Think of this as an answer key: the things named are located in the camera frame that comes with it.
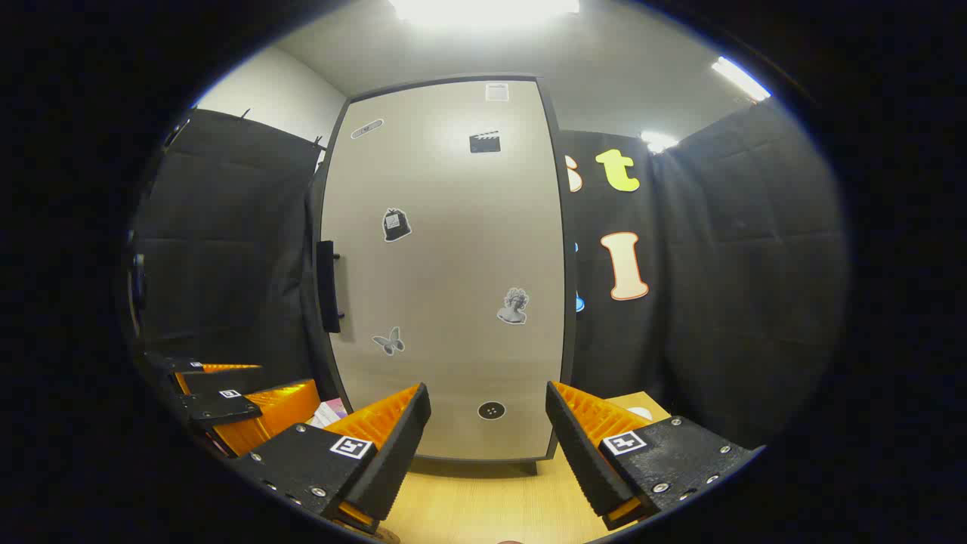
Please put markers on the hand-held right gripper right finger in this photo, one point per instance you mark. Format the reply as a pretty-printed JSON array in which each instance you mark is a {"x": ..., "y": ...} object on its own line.
[{"x": 582, "y": 453}]

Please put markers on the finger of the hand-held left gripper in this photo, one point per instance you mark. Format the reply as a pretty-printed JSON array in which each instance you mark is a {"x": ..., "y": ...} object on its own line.
[
  {"x": 227, "y": 379},
  {"x": 219, "y": 409}
]

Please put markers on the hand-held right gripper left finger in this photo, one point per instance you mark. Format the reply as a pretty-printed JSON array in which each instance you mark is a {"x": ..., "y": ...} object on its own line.
[{"x": 393, "y": 453}]

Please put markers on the grey cabinet door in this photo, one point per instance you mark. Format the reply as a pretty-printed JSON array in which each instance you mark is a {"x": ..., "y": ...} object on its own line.
[{"x": 453, "y": 264}]

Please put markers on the dark grey cabinet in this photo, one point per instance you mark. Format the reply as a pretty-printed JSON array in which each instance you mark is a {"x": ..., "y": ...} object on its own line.
[{"x": 570, "y": 302}]

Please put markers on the pink plush toy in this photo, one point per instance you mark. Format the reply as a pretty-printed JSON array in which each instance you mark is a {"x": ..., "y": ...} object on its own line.
[{"x": 639, "y": 412}]

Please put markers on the pink book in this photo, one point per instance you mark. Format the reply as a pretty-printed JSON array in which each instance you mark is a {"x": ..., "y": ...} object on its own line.
[{"x": 330, "y": 414}]

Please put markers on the black backdrop cloth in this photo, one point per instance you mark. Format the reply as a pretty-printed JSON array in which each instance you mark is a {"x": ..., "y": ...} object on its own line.
[{"x": 740, "y": 264}]

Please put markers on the small ceiling light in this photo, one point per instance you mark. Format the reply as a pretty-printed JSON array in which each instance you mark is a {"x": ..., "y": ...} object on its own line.
[{"x": 659, "y": 140}]

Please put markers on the long ceiling light strip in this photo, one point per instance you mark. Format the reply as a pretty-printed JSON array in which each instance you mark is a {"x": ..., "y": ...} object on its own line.
[{"x": 740, "y": 77}]

